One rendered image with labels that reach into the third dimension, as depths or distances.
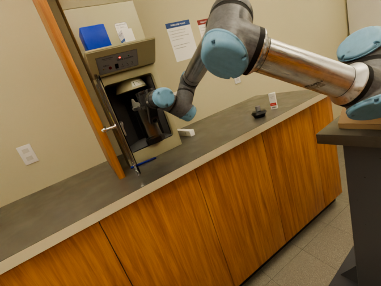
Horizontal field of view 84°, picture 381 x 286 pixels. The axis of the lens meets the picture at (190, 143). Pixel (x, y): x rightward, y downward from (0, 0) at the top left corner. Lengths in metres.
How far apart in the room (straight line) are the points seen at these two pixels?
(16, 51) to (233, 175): 1.38
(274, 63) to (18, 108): 1.37
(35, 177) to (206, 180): 1.05
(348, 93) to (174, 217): 0.79
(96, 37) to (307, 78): 0.82
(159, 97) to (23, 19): 1.05
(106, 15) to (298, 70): 0.91
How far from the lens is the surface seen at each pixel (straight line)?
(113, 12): 1.22
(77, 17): 1.19
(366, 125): 0.93
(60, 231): 0.90
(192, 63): 0.82
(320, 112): 1.66
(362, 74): 0.69
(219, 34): 0.53
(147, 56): 1.14
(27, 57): 1.59
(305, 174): 1.61
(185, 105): 0.86
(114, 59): 1.08
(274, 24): 2.50
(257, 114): 1.30
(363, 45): 0.79
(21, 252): 0.94
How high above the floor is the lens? 1.28
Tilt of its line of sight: 16 degrees down
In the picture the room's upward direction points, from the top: 18 degrees counter-clockwise
